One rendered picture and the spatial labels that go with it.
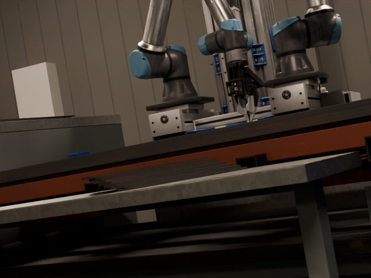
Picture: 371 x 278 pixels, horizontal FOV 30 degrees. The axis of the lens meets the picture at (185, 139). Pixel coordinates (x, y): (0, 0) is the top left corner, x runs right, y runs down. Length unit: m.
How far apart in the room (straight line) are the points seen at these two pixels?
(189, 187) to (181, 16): 4.65
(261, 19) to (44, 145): 1.03
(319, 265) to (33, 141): 1.70
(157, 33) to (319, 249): 1.64
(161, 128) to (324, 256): 1.55
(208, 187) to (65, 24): 5.21
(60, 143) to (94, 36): 3.40
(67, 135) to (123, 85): 3.16
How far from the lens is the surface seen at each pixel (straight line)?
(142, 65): 2.75
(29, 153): 2.74
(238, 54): 2.44
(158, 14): 2.73
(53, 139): 2.84
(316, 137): 1.47
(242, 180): 1.19
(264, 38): 2.93
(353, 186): 2.29
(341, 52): 5.45
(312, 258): 1.28
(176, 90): 2.83
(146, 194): 1.31
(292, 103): 2.55
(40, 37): 6.49
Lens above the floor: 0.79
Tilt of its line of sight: 2 degrees up
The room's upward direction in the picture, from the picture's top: 10 degrees counter-clockwise
